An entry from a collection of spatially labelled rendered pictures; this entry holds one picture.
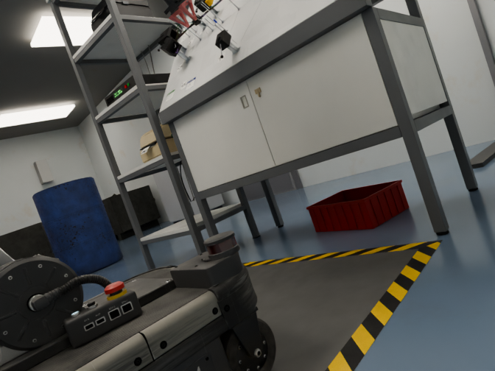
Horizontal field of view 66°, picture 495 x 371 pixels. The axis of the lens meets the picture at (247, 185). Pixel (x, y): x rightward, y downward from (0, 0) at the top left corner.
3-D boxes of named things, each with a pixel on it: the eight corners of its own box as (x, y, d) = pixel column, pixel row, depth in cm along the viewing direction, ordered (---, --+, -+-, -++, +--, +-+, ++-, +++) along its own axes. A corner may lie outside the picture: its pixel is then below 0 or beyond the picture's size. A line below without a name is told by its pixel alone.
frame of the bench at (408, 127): (447, 235, 128) (371, 6, 124) (218, 263, 207) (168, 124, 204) (479, 188, 172) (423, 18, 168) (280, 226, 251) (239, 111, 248)
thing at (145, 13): (113, 17, 208) (100, -17, 207) (93, 37, 223) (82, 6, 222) (156, 21, 231) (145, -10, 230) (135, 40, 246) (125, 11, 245)
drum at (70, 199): (75, 281, 335) (39, 187, 331) (55, 282, 378) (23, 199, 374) (133, 255, 375) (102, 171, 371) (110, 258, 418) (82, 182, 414)
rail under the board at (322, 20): (367, 4, 121) (360, -16, 121) (162, 125, 201) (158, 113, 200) (373, 6, 125) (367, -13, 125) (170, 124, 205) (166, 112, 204)
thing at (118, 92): (136, 85, 207) (132, 73, 207) (107, 109, 231) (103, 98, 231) (182, 82, 231) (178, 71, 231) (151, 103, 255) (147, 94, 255)
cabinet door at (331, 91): (397, 125, 128) (359, 13, 126) (275, 166, 165) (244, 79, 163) (399, 124, 130) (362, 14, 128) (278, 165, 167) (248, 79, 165)
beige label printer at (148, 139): (164, 154, 212) (152, 121, 211) (142, 165, 225) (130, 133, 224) (201, 146, 235) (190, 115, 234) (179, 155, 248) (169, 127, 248)
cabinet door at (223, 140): (275, 166, 166) (244, 80, 164) (197, 192, 202) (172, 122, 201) (278, 165, 167) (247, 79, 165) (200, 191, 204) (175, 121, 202)
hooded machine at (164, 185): (227, 207, 539) (195, 116, 533) (194, 221, 500) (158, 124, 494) (202, 213, 590) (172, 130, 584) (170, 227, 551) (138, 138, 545)
